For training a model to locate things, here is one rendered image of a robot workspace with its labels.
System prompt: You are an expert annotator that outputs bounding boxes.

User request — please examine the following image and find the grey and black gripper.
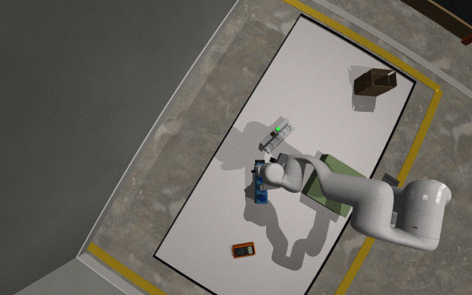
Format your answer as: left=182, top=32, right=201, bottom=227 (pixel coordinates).
left=251, top=165, right=262, bottom=177

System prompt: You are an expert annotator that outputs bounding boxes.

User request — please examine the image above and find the orange digital multimeter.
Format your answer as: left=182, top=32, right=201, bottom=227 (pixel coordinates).
left=232, top=242, right=256, bottom=258

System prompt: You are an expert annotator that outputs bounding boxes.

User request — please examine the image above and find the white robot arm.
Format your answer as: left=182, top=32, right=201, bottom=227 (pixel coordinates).
left=259, top=154, right=452, bottom=251

